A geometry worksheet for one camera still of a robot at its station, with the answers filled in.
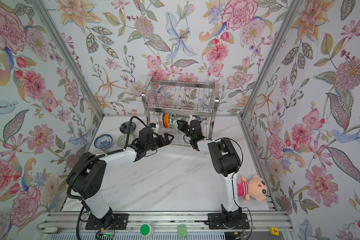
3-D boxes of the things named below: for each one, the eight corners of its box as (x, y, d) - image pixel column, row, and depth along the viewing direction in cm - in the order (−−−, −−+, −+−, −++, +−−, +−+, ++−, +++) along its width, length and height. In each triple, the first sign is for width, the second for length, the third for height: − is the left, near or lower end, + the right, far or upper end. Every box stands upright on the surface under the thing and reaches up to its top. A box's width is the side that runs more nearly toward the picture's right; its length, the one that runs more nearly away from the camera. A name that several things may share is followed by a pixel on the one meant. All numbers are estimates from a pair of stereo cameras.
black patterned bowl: (121, 135, 111) (118, 130, 107) (123, 126, 117) (121, 121, 113) (135, 135, 112) (133, 130, 107) (137, 126, 117) (136, 121, 113)
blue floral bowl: (98, 152, 103) (94, 147, 98) (96, 143, 108) (92, 137, 103) (115, 145, 107) (112, 140, 102) (111, 136, 112) (109, 131, 107)
